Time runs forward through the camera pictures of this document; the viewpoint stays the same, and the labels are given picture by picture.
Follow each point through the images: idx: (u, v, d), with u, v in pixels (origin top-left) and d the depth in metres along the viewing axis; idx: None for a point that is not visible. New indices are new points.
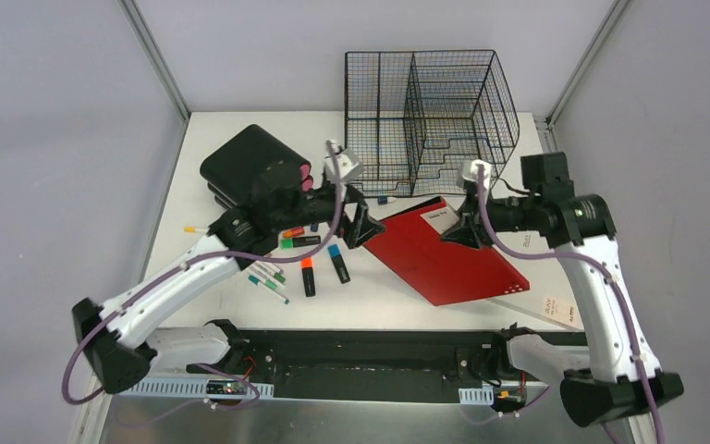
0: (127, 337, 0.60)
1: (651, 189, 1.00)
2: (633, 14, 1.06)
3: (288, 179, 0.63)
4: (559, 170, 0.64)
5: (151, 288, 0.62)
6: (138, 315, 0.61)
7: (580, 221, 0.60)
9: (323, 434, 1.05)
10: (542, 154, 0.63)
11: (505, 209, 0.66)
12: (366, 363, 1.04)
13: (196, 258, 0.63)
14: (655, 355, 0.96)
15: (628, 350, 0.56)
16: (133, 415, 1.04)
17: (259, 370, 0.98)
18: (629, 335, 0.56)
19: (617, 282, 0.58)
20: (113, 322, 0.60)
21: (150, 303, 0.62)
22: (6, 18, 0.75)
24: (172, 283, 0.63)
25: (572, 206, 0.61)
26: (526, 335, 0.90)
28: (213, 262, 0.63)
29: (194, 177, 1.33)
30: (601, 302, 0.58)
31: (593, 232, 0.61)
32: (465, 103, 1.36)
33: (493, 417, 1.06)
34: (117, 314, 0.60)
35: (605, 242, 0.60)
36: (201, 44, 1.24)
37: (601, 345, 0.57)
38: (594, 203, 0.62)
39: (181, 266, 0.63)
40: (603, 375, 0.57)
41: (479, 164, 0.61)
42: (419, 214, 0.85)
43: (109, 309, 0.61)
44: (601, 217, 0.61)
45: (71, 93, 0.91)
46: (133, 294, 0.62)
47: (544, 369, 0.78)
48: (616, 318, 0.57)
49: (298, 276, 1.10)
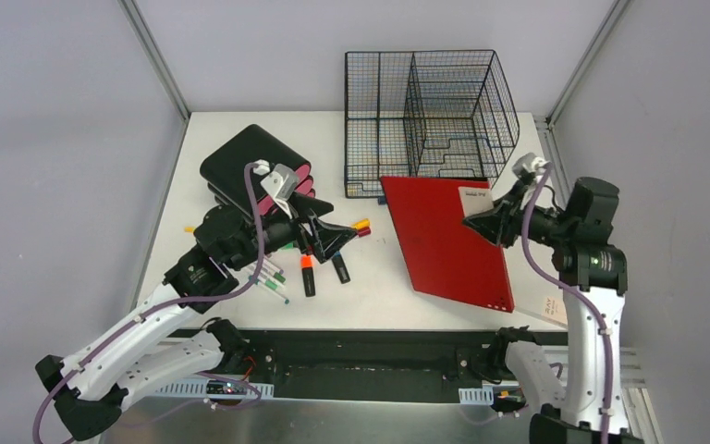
0: (88, 390, 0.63)
1: (650, 191, 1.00)
2: (633, 14, 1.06)
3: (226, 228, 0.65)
4: (605, 213, 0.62)
5: (109, 342, 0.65)
6: (95, 370, 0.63)
7: (593, 269, 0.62)
9: (323, 434, 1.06)
10: (593, 192, 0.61)
11: (544, 217, 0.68)
12: (366, 363, 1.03)
13: (152, 311, 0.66)
14: (654, 355, 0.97)
15: (599, 400, 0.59)
16: (134, 416, 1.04)
17: (259, 370, 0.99)
18: (605, 388, 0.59)
19: (609, 335, 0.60)
20: (72, 379, 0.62)
21: (107, 357, 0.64)
22: (6, 18, 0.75)
24: (128, 337, 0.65)
25: (591, 253, 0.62)
26: (528, 343, 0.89)
28: (168, 313, 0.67)
29: (194, 177, 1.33)
30: (587, 351, 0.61)
31: (604, 282, 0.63)
32: (465, 103, 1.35)
33: (492, 417, 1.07)
34: (77, 371, 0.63)
35: (609, 296, 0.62)
36: (201, 43, 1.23)
37: (575, 389, 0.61)
38: (616, 256, 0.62)
39: (137, 319, 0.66)
40: (571, 416, 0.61)
41: (541, 161, 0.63)
42: (459, 185, 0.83)
43: (68, 366, 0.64)
44: (617, 272, 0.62)
45: (70, 93, 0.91)
46: (90, 350, 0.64)
47: (526, 387, 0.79)
48: (597, 368, 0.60)
49: (298, 275, 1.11)
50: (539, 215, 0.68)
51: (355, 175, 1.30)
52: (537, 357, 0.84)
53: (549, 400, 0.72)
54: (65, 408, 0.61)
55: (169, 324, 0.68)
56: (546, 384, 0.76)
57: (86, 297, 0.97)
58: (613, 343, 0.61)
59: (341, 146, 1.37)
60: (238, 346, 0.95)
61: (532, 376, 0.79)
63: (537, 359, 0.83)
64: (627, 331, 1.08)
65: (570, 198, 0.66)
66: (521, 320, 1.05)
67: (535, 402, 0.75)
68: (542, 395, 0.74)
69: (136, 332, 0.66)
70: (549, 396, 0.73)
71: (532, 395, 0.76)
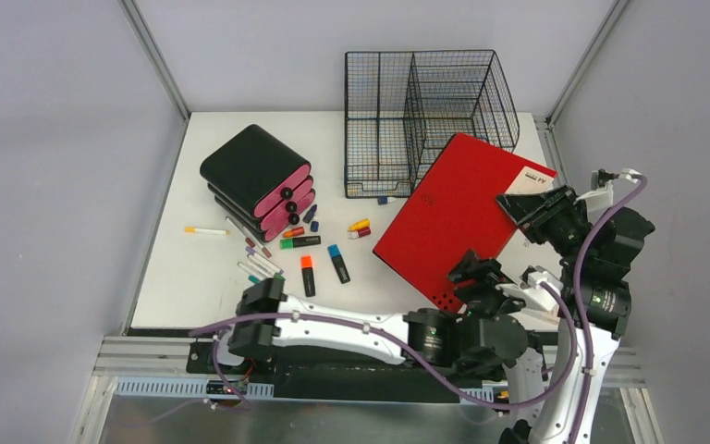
0: (282, 339, 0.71)
1: (647, 190, 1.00)
2: (632, 15, 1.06)
3: (509, 342, 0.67)
4: (624, 253, 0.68)
5: (326, 322, 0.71)
6: (301, 332, 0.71)
7: (593, 307, 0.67)
9: (323, 434, 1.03)
10: (618, 233, 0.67)
11: (573, 223, 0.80)
12: (365, 363, 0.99)
13: (377, 332, 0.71)
14: (655, 354, 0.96)
15: (564, 434, 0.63)
16: (134, 415, 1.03)
17: (258, 369, 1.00)
18: (574, 423, 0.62)
19: (593, 376, 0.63)
20: (284, 321, 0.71)
21: (315, 329, 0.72)
22: (7, 18, 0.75)
24: (344, 331, 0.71)
25: (594, 291, 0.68)
26: (529, 351, 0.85)
28: (385, 344, 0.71)
29: (194, 177, 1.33)
30: (568, 385, 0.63)
31: (600, 320, 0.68)
32: (464, 104, 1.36)
33: (491, 418, 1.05)
34: (291, 318, 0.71)
35: (604, 338, 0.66)
36: (201, 43, 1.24)
37: (544, 420, 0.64)
38: (620, 299, 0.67)
39: (363, 327, 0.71)
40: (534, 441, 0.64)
41: (635, 174, 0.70)
42: (524, 164, 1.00)
43: (290, 306, 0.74)
44: (617, 314, 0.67)
45: (70, 92, 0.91)
46: (311, 314, 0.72)
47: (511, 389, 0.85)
48: (571, 403, 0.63)
49: (297, 275, 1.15)
50: (570, 225, 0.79)
51: (355, 175, 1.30)
52: (533, 367, 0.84)
53: (526, 417, 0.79)
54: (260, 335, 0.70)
55: (376, 353, 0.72)
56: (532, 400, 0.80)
57: (86, 297, 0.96)
58: (593, 384, 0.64)
59: (341, 146, 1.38)
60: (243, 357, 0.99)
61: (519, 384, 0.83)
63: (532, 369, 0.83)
64: (627, 331, 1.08)
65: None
66: (520, 321, 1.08)
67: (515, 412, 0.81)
68: (522, 410, 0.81)
69: (352, 333, 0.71)
70: (527, 413, 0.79)
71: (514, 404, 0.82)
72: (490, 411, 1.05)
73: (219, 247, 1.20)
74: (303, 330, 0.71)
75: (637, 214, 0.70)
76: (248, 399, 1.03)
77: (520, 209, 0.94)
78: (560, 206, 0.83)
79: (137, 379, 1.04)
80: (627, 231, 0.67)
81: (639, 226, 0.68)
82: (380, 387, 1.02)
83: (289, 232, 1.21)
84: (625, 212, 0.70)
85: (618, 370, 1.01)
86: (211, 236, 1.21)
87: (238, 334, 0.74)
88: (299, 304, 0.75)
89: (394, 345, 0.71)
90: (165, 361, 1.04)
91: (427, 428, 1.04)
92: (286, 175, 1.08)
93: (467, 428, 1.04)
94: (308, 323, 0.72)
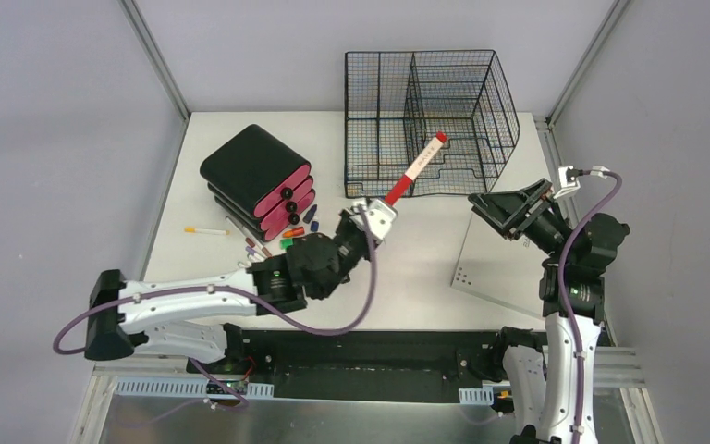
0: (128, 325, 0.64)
1: (651, 190, 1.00)
2: (632, 15, 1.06)
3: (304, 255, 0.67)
4: (602, 262, 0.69)
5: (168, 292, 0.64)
6: (147, 311, 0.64)
7: (572, 300, 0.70)
9: (324, 434, 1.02)
10: (593, 245, 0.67)
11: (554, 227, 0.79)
12: (365, 363, 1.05)
13: (225, 289, 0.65)
14: (656, 355, 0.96)
15: (570, 419, 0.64)
16: (133, 416, 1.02)
17: (259, 370, 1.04)
18: (577, 407, 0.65)
19: (584, 358, 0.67)
20: (124, 306, 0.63)
21: (162, 304, 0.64)
22: (7, 18, 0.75)
24: (190, 298, 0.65)
25: (572, 284, 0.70)
26: (528, 351, 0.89)
28: (235, 298, 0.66)
29: (194, 177, 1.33)
30: (564, 372, 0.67)
31: (582, 312, 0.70)
32: (465, 104, 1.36)
33: (492, 418, 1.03)
34: (132, 301, 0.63)
35: (588, 325, 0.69)
36: (201, 43, 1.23)
37: (550, 408, 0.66)
38: (595, 292, 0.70)
39: (207, 288, 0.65)
40: (544, 432, 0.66)
41: (605, 171, 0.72)
42: None
43: (129, 290, 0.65)
44: (594, 303, 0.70)
45: (70, 91, 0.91)
46: (154, 289, 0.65)
47: (515, 396, 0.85)
48: (571, 387, 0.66)
49: None
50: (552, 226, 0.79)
51: (355, 175, 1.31)
52: (534, 368, 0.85)
53: (532, 420, 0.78)
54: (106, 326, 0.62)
55: (229, 309, 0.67)
56: (536, 401, 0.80)
57: (86, 297, 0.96)
58: (588, 367, 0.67)
59: (341, 146, 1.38)
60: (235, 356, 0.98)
61: (523, 387, 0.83)
63: (532, 369, 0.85)
64: (628, 331, 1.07)
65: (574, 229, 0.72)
66: (521, 321, 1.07)
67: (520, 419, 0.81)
68: (528, 411, 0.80)
69: (200, 297, 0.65)
70: (533, 416, 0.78)
71: (519, 407, 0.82)
72: (491, 411, 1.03)
73: (219, 247, 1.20)
74: (149, 308, 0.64)
75: (611, 218, 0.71)
76: (244, 398, 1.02)
77: (497, 209, 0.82)
78: (540, 207, 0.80)
79: (137, 379, 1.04)
80: (603, 242, 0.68)
81: (614, 233, 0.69)
82: (378, 386, 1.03)
83: (289, 232, 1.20)
84: (599, 217, 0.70)
85: (618, 369, 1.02)
86: (211, 237, 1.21)
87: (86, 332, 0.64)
88: (141, 284, 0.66)
89: (243, 296, 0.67)
90: (165, 361, 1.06)
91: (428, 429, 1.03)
92: (286, 175, 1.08)
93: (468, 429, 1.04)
94: (152, 300, 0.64)
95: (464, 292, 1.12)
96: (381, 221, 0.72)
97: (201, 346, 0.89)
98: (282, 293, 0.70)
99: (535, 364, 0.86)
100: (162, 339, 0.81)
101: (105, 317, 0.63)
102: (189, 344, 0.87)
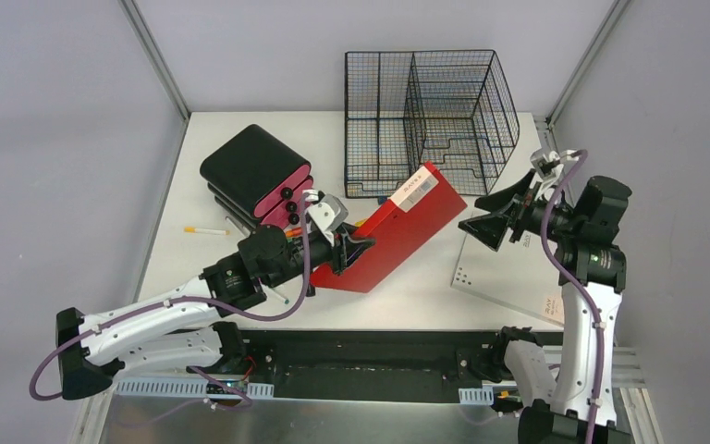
0: (95, 356, 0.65)
1: (651, 190, 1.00)
2: (633, 15, 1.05)
3: (253, 248, 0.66)
4: (612, 216, 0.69)
5: (127, 317, 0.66)
6: (110, 339, 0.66)
7: (592, 265, 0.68)
9: (323, 434, 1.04)
10: (604, 197, 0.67)
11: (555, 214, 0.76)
12: (365, 363, 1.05)
13: (181, 301, 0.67)
14: (655, 355, 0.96)
15: (588, 391, 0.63)
16: (132, 415, 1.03)
17: (258, 370, 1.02)
18: (595, 379, 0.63)
19: (604, 328, 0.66)
20: (87, 339, 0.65)
21: (124, 330, 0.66)
22: (7, 19, 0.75)
24: (150, 316, 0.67)
25: (592, 251, 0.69)
26: (528, 345, 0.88)
28: (194, 306, 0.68)
29: (194, 177, 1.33)
30: (581, 344, 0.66)
31: (602, 279, 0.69)
32: (465, 103, 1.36)
33: (491, 418, 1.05)
34: (93, 333, 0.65)
35: (605, 291, 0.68)
36: (201, 43, 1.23)
37: (567, 380, 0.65)
38: (616, 257, 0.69)
39: (164, 303, 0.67)
40: (559, 405, 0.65)
41: (570, 154, 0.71)
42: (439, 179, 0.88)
43: (87, 325, 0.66)
44: (616, 270, 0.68)
45: (70, 91, 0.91)
46: (112, 317, 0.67)
47: (522, 385, 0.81)
48: (589, 359, 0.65)
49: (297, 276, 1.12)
50: (551, 213, 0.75)
51: (355, 176, 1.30)
52: (537, 357, 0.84)
53: (541, 396, 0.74)
54: (73, 363, 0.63)
55: (191, 317, 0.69)
56: (543, 383, 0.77)
57: (86, 298, 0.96)
58: (606, 337, 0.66)
59: (341, 146, 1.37)
60: (237, 353, 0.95)
61: (529, 374, 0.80)
63: (538, 358, 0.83)
64: (627, 331, 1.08)
65: (581, 196, 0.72)
66: (521, 320, 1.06)
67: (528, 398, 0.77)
68: (537, 389, 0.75)
69: (160, 314, 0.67)
70: (542, 392, 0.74)
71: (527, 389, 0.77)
72: (489, 411, 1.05)
73: (219, 247, 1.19)
74: (112, 336, 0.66)
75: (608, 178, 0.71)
76: (252, 399, 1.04)
77: (486, 233, 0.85)
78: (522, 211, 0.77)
79: (137, 379, 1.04)
80: (612, 193, 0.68)
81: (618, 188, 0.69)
82: (378, 385, 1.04)
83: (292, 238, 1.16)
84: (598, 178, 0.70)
85: (618, 369, 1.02)
86: (211, 236, 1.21)
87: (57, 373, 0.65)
88: (101, 314, 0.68)
89: (201, 303, 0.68)
90: None
91: (428, 428, 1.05)
92: (286, 175, 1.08)
93: (468, 428, 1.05)
94: (113, 327, 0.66)
95: (464, 292, 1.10)
96: (325, 214, 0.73)
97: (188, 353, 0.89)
98: (241, 288, 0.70)
99: (538, 354, 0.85)
100: (141, 359, 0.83)
101: (69, 353, 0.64)
102: (177, 356, 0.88)
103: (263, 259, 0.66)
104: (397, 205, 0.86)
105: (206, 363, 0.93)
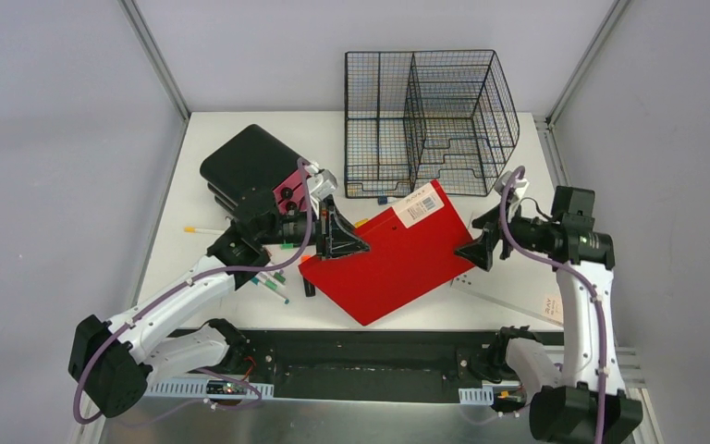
0: (136, 350, 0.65)
1: (651, 190, 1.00)
2: (633, 15, 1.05)
3: (261, 206, 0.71)
4: (583, 205, 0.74)
5: (157, 303, 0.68)
6: (147, 327, 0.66)
7: (582, 247, 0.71)
9: (323, 434, 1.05)
10: (572, 189, 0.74)
11: (529, 224, 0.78)
12: (365, 363, 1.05)
13: (202, 274, 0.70)
14: (654, 356, 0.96)
15: (594, 363, 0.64)
16: (133, 415, 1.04)
17: (259, 370, 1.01)
18: (601, 351, 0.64)
19: (601, 302, 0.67)
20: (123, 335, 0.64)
21: (157, 316, 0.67)
22: (7, 20, 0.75)
24: (178, 299, 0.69)
25: (581, 234, 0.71)
26: (529, 342, 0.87)
28: (215, 277, 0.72)
29: (194, 176, 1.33)
30: (582, 318, 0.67)
31: (593, 261, 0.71)
32: (465, 103, 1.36)
33: (491, 417, 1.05)
34: (128, 326, 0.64)
35: (600, 269, 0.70)
36: (201, 44, 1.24)
37: (573, 354, 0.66)
38: (603, 240, 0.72)
39: (187, 281, 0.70)
40: (569, 380, 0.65)
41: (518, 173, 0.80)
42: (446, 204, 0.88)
43: (117, 324, 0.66)
44: (605, 249, 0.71)
45: (69, 91, 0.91)
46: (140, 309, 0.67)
47: (528, 380, 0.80)
48: (592, 329, 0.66)
49: (298, 275, 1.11)
50: (526, 223, 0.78)
51: (355, 175, 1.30)
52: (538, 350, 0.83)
53: (548, 383, 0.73)
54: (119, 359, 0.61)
55: (214, 289, 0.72)
56: (548, 371, 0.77)
57: (86, 298, 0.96)
58: (605, 309, 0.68)
59: (341, 146, 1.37)
60: (239, 345, 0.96)
61: (532, 365, 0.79)
63: (538, 352, 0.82)
64: (626, 331, 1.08)
65: (554, 202, 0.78)
66: (520, 320, 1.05)
67: (534, 386, 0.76)
68: (544, 379, 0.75)
69: (187, 293, 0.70)
70: (549, 380, 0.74)
71: (533, 379, 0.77)
72: (489, 410, 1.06)
73: None
74: (147, 324, 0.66)
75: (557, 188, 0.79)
76: (259, 399, 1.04)
77: None
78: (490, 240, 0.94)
79: None
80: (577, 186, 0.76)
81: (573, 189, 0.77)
82: (380, 385, 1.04)
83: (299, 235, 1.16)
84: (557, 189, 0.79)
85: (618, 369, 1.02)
86: (211, 237, 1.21)
87: (100, 383, 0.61)
88: (126, 313, 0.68)
89: (220, 273, 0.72)
90: None
91: (427, 428, 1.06)
92: (286, 176, 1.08)
93: (467, 428, 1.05)
94: (145, 317, 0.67)
95: (464, 292, 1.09)
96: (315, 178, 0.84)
97: (202, 351, 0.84)
98: (245, 258, 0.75)
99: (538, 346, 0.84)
100: (165, 360, 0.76)
101: (111, 353, 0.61)
102: (193, 351, 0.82)
103: (259, 218, 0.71)
104: (397, 214, 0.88)
105: (212, 359, 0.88)
